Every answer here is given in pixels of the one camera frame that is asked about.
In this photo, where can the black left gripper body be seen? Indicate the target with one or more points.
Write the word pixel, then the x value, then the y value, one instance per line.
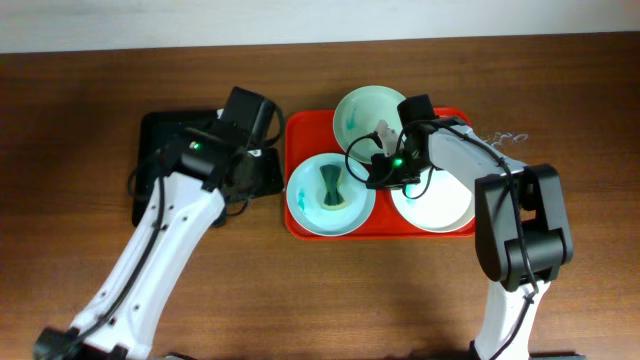
pixel 251 170

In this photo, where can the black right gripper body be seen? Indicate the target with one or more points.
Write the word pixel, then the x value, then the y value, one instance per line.
pixel 382 167

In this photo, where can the mint green plate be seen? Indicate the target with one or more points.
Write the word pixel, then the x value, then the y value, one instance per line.
pixel 357 115

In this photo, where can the white plate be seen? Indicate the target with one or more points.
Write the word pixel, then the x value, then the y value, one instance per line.
pixel 438 203

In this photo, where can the green yellow sponge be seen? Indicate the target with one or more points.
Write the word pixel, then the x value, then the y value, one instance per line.
pixel 332 177

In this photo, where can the light blue plate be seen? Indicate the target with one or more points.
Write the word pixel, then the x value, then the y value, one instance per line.
pixel 305 192

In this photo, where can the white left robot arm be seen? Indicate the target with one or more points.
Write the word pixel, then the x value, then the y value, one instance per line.
pixel 121 320

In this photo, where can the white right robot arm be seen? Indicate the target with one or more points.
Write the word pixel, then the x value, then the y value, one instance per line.
pixel 522 236

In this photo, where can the red plastic tray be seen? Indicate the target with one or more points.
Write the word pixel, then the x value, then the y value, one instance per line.
pixel 310 133

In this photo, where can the black plastic tray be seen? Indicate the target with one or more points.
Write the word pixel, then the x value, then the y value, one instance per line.
pixel 155 135

